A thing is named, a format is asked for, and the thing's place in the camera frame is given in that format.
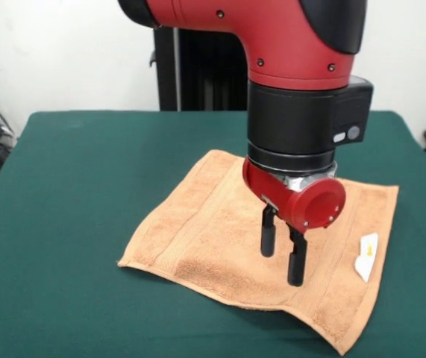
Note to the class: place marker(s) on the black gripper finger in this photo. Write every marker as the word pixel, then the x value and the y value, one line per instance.
pixel 297 261
pixel 267 235

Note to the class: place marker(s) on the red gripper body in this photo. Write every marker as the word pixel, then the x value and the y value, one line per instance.
pixel 309 205

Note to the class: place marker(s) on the tan terry towel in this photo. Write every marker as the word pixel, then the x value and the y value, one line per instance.
pixel 205 231

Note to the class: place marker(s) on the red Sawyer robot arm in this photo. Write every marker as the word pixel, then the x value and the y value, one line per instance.
pixel 291 74

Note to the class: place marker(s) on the dark green table cloth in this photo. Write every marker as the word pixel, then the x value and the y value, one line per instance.
pixel 67 186

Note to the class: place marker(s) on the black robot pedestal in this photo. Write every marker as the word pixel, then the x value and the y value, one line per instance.
pixel 197 74

